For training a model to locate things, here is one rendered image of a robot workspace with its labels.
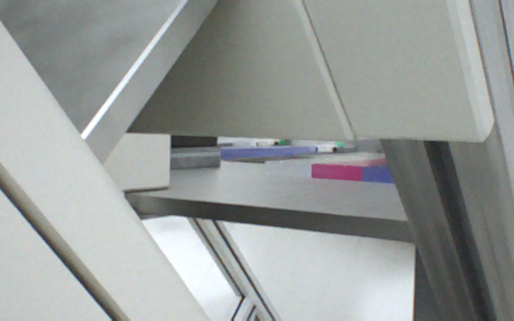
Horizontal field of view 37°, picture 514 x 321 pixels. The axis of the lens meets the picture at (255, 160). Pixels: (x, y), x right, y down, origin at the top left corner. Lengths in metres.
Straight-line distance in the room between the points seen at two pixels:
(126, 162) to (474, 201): 0.23
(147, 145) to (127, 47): 0.28
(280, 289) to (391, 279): 0.29
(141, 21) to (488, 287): 0.19
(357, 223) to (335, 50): 0.16
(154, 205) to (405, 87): 0.23
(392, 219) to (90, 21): 0.20
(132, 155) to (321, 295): 1.50
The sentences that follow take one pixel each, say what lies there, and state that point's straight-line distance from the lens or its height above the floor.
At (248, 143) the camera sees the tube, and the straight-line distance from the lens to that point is 1.08.
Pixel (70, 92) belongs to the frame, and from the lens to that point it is 0.17.
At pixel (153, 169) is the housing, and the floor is 1.20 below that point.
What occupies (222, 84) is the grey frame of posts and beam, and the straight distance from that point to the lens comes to 0.24.
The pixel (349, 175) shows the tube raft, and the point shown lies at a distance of 0.57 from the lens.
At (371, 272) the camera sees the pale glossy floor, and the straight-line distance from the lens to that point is 1.91.
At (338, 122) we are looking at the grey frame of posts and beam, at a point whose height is 1.32.
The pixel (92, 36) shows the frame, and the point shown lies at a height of 1.39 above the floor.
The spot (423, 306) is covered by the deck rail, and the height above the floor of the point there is 1.18.
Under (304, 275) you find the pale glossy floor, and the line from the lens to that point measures 1.96.
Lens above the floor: 1.47
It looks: 39 degrees down
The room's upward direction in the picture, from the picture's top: 27 degrees counter-clockwise
